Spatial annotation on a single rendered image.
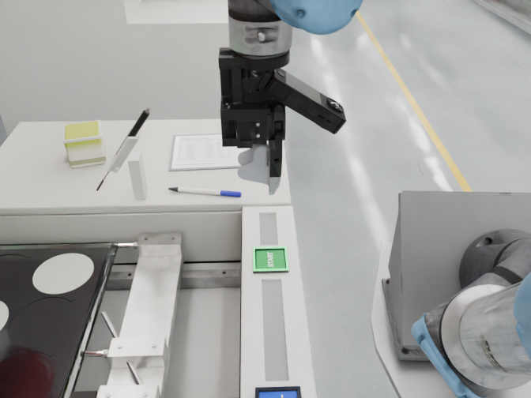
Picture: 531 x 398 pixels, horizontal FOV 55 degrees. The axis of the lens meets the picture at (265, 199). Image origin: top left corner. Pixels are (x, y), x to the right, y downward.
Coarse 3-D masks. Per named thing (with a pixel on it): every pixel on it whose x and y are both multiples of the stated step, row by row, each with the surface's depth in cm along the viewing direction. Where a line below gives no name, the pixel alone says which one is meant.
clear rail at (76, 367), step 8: (112, 248) 93; (112, 256) 91; (112, 264) 90; (104, 272) 88; (104, 280) 86; (96, 288) 85; (104, 288) 85; (96, 296) 83; (96, 304) 82; (96, 312) 81; (88, 320) 79; (88, 328) 78; (88, 336) 77; (80, 344) 75; (80, 352) 74; (80, 360) 73; (72, 368) 72; (80, 368) 73; (72, 384) 70; (64, 392) 69
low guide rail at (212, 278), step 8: (112, 272) 95; (120, 272) 95; (128, 272) 95; (184, 272) 95; (192, 272) 95; (200, 272) 95; (208, 272) 95; (216, 272) 95; (224, 272) 95; (232, 272) 95; (112, 280) 94; (120, 280) 94; (128, 280) 94; (184, 280) 95; (192, 280) 95; (200, 280) 95; (208, 280) 95; (216, 280) 95; (224, 280) 95; (232, 280) 95; (112, 288) 95; (120, 288) 95; (128, 288) 95; (184, 288) 96
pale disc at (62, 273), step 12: (48, 264) 90; (60, 264) 90; (72, 264) 90; (84, 264) 90; (36, 276) 87; (48, 276) 87; (60, 276) 87; (72, 276) 87; (84, 276) 87; (36, 288) 85; (48, 288) 85; (60, 288) 85; (72, 288) 85
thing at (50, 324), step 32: (0, 256) 92; (32, 256) 91; (96, 256) 91; (0, 288) 85; (32, 288) 85; (32, 320) 80; (64, 320) 80; (0, 352) 74; (32, 352) 75; (64, 352) 74; (0, 384) 70; (32, 384) 70; (64, 384) 71
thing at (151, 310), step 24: (144, 264) 93; (168, 264) 93; (144, 288) 88; (168, 288) 88; (144, 312) 83; (168, 312) 83; (120, 336) 79; (144, 336) 79; (168, 336) 79; (168, 360) 78; (120, 384) 72; (144, 384) 72
